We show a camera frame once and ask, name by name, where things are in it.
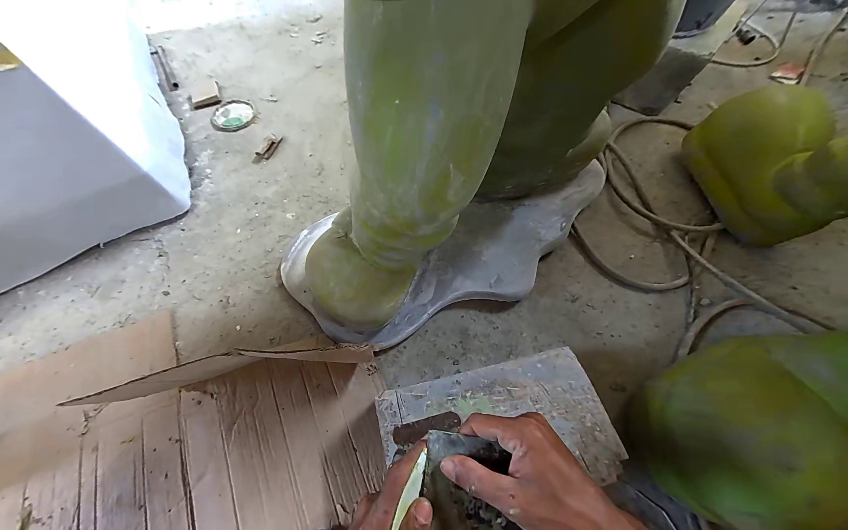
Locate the person's left hand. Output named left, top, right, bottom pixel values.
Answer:
left=349, top=439, right=434, bottom=530

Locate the person's right hand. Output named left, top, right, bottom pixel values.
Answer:
left=440, top=411, right=647, bottom=530

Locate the pale green strip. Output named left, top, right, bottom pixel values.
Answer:
left=392, top=447, right=429, bottom=530

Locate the dark brown flat piece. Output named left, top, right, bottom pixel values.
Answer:
left=392, top=411, right=462, bottom=447

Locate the paint-stained grey board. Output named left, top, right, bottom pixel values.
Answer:
left=375, top=346, right=630, bottom=487

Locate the green rounded statue part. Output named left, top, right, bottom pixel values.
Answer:
left=681, top=84, right=848, bottom=248
left=626, top=327, right=848, bottom=530

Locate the brown corrugated cardboard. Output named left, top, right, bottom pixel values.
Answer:
left=0, top=309, right=390, bottom=530

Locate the green statue with grey base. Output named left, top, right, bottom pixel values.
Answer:
left=280, top=0, right=689, bottom=352

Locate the small brown wood scrap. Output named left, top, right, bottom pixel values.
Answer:
left=253, top=134, right=284, bottom=163

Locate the grey concrete block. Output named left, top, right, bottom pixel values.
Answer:
left=613, top=0, right=750, bottom=116

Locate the round white-green lid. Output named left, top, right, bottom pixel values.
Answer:
left=211, top=99, right=257, bottom=133

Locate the small wooden block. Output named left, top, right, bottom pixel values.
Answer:
left=190, top=81, right=222, bottom=110

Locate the dark grey container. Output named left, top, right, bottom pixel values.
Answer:
left=674, top=0, right=736, bottom=38

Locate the thin brown rod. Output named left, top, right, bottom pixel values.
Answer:
left=150, top=45, right=181, bottom=93

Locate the large white covered box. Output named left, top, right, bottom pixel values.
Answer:
left=0, top=0, right=192, bottom=308

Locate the long beige cable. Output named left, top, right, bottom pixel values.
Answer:
left=570, top=6, right=848, bottom=363

